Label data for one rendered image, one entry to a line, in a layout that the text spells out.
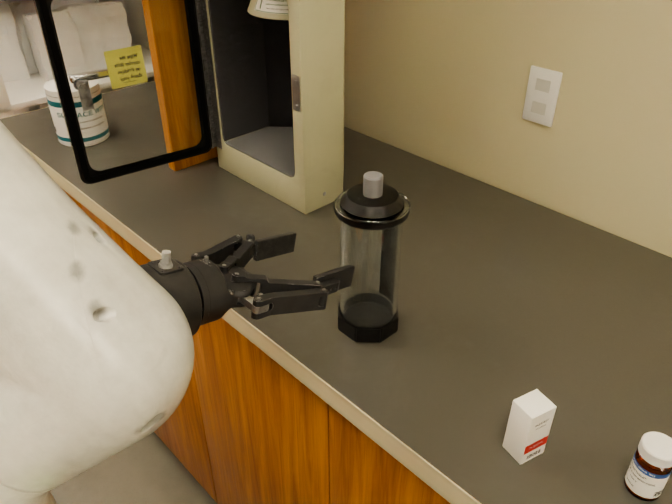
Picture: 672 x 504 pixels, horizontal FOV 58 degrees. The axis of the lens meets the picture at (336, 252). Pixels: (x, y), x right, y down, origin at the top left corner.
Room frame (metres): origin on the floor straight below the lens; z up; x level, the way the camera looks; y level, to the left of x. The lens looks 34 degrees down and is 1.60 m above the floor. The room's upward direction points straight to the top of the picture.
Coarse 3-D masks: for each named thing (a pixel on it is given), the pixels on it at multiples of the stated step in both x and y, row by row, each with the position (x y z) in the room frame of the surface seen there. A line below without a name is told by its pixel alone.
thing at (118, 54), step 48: (96, 0) 1.22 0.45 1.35; (144, 0) 1.27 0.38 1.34; (96, 48) 1.20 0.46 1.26; (144, 48) 1.26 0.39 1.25; (96, 96) 1.19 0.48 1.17; (144, 96) 1.25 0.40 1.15; (192, 96) 1.31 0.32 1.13; (96, 144) 1.18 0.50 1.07; (144, 144) 1.24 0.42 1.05; (192, 144) 1.30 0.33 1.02
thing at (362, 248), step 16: (400, 192) 0.80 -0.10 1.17; (336, 208) 0.75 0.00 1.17; (400, 224) 0.75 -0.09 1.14; (352, 240) 0.73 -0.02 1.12; (368, 240) 0.72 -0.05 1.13; (384, 240) 0.73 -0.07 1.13; (400, 240) 0.75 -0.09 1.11; (352, 256) 0.73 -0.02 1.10; (368, 256) 0.72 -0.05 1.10; (384, 256) 0.73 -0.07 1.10; (400, 256) 0.76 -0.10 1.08; (368, 272) 0.72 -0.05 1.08; (384, 272) 0.73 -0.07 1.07; (352, 288) 0.73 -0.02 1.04; (368, 288) 0.72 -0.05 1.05; (384, 288) 0.73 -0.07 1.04; (352, 304) 0.73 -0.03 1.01; (368, 304) 0.72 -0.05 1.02; (384, 304) 0.73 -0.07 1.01; (352, 320) 0.73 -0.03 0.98; (368, 320) 0.72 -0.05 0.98; (384, 320) 0.73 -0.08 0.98
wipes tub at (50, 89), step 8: (48, 88) 1.48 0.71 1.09; (48, 96) 1.48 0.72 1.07; (56, 96) 1.46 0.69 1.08; (48, 104) 1.49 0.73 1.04; (56, 104) 1.47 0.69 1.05; (56, 112) 1.47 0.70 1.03; (56, 120) 1.47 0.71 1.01; (64, 120) 1.46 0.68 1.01; (56, 128) 1.48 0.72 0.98; (64, 128) 1.47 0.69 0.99; (64, 136) 1.47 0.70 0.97; (64, 144) 1.47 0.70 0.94
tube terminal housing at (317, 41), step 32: (288, 0) 1.14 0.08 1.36; (320, 0) 1.16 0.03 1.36; (320, 32) 1.15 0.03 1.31; (320, 64) 1.15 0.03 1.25; (320, 96) 1.15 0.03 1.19; (320, 128) 1.15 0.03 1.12; (224, 160) 1.33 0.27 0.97; (256, 160) 1.24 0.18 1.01; (320, 160) 1.15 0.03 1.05; (288, 192) 1.16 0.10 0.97; (320, 192) 1.15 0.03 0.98
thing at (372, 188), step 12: (372, 180) 0.76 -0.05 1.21; (348, 192) 0.77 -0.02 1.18; (360, 192) 0.77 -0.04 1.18; (372, 192) 0.76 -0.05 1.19; (384, 192) 0.77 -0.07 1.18; (396, 192) 0.77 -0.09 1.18; (348, 204) 0.75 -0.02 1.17; (360, 204) 0.74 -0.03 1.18; (372, 204) 0.74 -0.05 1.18; (384, 204) 0.74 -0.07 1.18; (396, 204) 0.75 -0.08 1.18; (360, 216) 0.73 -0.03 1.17; (372, 216) 0.72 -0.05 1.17; (384, 216) 0.73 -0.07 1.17
